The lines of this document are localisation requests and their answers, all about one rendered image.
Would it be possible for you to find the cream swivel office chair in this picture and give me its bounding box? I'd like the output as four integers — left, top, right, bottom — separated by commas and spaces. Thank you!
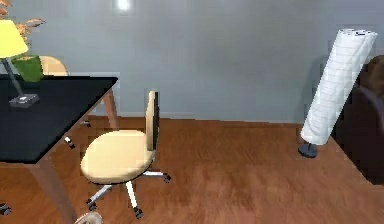
80, 90, 172, 220
38, 55, 70, 77

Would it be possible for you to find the black top wooden leg table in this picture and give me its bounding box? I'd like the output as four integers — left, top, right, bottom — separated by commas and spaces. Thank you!
0, 75, 120, 224

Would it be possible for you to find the white paper floor lamp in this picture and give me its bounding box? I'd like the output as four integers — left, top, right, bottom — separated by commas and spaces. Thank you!
297, 28, 379, 159

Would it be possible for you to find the house plant in green pot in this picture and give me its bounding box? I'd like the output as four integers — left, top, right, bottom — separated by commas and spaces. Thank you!
0, 0, 47, 83

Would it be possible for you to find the dark brown armchair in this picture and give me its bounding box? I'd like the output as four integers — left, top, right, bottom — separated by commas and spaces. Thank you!
334, 54, 384, 186

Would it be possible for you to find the yellow shade table lamp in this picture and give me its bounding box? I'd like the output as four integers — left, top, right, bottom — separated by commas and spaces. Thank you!
0, 19, 41, 109

